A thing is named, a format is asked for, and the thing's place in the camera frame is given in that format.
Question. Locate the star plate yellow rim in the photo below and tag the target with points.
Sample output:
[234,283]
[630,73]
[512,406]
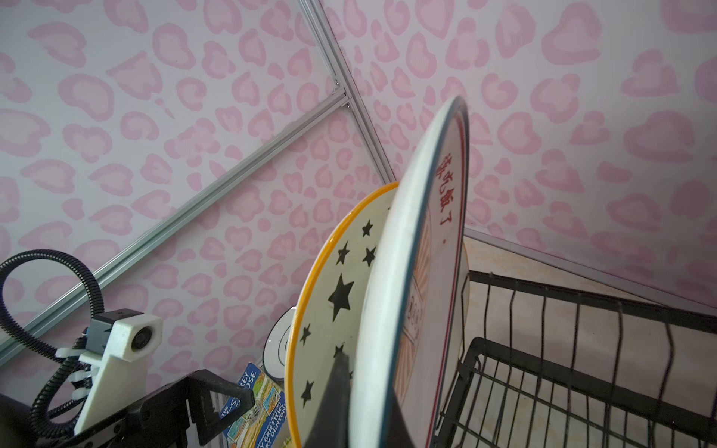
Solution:
[328,314]

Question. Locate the white plate orange sunburst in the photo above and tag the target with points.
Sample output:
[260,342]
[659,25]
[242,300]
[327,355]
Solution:
[408,313]

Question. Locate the white plate black rings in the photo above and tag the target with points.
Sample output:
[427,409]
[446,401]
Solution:
[277,347]

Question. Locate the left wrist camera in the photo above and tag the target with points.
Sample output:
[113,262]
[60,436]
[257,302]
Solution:
[119,344]

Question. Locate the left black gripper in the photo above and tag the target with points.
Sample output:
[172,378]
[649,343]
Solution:
[202,401]

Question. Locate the aluminium frame left diagonal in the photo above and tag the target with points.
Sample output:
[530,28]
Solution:
[139,249]

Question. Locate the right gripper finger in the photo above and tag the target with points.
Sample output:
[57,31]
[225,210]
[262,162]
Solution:
[330,429]

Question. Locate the aluminium frame left post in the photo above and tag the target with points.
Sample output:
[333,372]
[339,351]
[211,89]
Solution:
[318,22]

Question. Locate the black wire dish rack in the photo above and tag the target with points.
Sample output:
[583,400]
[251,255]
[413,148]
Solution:
[549,366]

